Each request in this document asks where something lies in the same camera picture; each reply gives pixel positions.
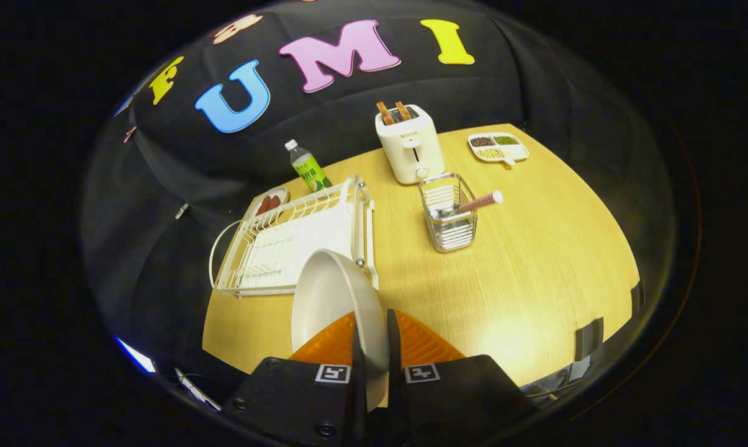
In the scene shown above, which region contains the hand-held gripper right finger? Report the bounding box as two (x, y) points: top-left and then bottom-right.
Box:
(386, 308), (537, 447)

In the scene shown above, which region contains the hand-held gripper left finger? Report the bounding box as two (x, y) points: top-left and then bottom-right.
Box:
(220, 310), (369, 447)

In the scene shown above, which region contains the white round plate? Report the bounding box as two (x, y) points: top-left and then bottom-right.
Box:
(291, 248), (392, 413)

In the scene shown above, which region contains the white wire dish rack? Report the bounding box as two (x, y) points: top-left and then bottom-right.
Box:
(209, 174), (379, 299)

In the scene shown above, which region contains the metal wire basket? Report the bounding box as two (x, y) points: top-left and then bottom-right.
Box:
(418, 173), (479, 253)

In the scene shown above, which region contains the pink handled metal spoon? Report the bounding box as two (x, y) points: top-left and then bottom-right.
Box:
(433, 190), (504, 221)

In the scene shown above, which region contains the small white dish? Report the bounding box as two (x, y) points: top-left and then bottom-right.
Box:
(246, 186), (289, 219)

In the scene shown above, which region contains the white divided dish of beans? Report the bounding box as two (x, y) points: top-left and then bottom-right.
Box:
(468, 132), (529, 167)

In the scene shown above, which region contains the white flat bar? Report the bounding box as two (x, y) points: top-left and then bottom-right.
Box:
(175, 368), (222, 412)

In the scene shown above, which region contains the bright screen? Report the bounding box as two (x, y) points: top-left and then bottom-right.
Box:
(114, 336), (157, 374)

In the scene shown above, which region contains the green label drink bottle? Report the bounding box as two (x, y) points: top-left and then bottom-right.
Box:
(285, 139), (333, 192)

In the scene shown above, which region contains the white toaster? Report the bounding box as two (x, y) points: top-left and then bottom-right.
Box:
(374, 104), (446, 185)

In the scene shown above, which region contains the black backdrop cloth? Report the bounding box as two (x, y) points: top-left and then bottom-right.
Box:
(81, 0), (678, 379)

